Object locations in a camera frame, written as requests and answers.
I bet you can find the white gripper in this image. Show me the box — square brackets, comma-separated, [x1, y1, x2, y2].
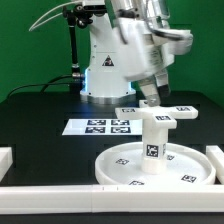
[113, 18, 174, 107]

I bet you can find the white cross-shaped table base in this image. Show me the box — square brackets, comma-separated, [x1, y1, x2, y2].
[115, 100, 198, 134]

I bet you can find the white round table top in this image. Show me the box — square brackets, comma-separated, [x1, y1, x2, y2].
[95, 142, 216, 185]

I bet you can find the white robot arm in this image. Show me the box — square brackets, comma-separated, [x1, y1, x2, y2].
[81, 0, 174, 105]

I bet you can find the white marker sheet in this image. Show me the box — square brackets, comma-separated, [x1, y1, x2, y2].
[63, 119, 142, 136]

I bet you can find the white right fence bar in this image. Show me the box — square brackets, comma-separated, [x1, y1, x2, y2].
[206, 145, 224, 185]

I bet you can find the white fence bar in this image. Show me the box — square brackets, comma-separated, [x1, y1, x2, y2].
[206, 145, 224, 185]
[0, 147, 13, 182]
[0, 185, 224, 214]

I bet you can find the white front fence bar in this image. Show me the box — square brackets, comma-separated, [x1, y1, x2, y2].
[0, 185, 224, 214]

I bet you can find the white left fence bar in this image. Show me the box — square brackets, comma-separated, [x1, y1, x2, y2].
[0, 147, 13, 182]

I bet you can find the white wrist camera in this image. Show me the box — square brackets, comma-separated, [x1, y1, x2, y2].
[152, 28, 193, 55]

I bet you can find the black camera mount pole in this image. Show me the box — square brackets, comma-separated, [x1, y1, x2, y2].
[62, 4, 92, 81]

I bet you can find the black cable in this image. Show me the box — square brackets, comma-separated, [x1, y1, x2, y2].
[6, 74, 84, 99]

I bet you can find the white cable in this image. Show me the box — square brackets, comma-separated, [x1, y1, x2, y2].
[28, 0, 85, 32]

